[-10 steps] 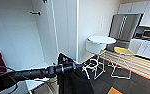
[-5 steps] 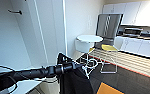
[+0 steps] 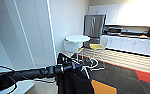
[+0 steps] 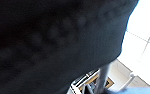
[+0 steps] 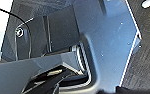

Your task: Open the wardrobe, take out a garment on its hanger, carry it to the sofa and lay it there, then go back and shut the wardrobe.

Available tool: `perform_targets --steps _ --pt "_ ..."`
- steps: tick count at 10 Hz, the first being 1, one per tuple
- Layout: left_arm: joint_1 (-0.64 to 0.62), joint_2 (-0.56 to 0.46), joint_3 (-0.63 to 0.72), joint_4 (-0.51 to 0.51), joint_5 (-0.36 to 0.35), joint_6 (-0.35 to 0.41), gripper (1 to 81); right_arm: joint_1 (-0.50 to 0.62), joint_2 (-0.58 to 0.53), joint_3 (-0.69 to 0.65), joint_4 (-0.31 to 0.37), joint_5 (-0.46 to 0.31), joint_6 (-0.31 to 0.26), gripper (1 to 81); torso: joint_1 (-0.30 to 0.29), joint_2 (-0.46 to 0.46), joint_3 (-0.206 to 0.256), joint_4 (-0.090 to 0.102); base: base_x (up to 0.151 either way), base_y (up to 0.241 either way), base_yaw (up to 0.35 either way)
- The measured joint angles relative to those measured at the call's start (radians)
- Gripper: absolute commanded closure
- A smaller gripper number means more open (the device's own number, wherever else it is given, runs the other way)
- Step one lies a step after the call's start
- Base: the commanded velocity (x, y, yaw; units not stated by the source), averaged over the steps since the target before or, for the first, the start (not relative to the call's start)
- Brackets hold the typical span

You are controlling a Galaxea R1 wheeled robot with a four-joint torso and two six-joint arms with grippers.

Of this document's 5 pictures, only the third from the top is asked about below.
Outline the black garment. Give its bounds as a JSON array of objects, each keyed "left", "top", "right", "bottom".
[{"left": 55, "top": 51, "right": 95, "bottom": 94}]

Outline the white wardrobe shelf block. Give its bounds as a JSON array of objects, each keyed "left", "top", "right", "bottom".
[{"left": 5, "top": 79, "right": 35, "bottom": 94}]

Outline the white kitchen counter unit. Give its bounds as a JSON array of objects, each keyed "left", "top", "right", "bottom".
[{"left": 100, "top": 31, "right": 150, "bottom": 58}]

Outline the round white table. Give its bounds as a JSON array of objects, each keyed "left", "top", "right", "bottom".
[{"left": 63, "top": 34, "right": 92, "bottom": 54}]

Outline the white wardrobe carcass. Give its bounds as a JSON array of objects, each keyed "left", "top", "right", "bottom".
[{"left": 0, "top": 0, "right": 35, "bottom": 94}]

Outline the tall steel fridge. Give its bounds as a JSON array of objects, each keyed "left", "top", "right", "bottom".
[{"left": 83, "top": 13, "right": 107, "bottom": 46}]

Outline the steel microwave oven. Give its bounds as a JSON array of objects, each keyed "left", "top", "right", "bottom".
[{"left": 108, "top": 27, "right": 124, "bottom": 35}]

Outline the white clothes hanger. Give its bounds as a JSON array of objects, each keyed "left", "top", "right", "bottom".
[{"left": 80, "top": 58, "right": 100, "bottom": 72}]

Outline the white wardrobe door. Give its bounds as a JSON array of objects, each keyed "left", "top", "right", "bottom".
[{"left": 14, "top": 0, "right": 57, "bottom": 68}]

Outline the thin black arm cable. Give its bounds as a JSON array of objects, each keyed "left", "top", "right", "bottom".
[{"left": 0, "top": 64, "right": 19, "bottom": 94}]

